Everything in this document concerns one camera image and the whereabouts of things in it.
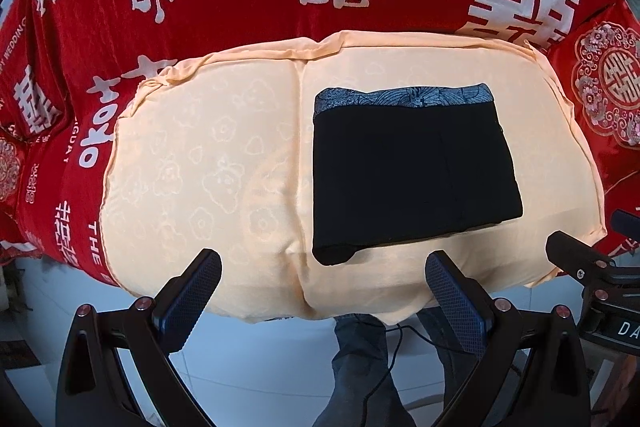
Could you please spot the person's right leg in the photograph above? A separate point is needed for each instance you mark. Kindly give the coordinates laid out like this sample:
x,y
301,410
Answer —
x,y
442,347

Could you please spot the black pants grey waistband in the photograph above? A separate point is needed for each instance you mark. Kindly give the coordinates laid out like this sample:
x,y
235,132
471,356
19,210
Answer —
x,y
410,172

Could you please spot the red embroidered pillow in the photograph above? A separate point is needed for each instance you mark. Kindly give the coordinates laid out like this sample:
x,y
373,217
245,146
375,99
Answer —
x,y
7,167
610,77

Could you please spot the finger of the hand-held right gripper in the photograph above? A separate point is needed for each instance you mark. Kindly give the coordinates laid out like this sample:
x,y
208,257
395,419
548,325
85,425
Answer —
x,y
570,252
625,222

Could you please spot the peach patterned quilt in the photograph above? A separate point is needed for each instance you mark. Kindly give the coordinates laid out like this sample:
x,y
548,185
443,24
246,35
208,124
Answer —
x,y
210,167

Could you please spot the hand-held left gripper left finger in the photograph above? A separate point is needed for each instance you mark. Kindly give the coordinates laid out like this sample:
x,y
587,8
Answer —
x,y
197,287

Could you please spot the person's left leg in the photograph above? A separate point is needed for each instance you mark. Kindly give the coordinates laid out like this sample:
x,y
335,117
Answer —
x,y
360,357

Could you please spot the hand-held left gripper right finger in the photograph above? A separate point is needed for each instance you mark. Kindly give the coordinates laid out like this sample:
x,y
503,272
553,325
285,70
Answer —
x,y
455,302

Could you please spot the person's leg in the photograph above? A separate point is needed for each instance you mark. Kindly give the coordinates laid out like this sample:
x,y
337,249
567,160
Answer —
x,y
360,357
442,347

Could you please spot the brown floor mat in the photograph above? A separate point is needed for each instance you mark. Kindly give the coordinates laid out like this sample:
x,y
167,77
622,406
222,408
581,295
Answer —
x,y
15,353

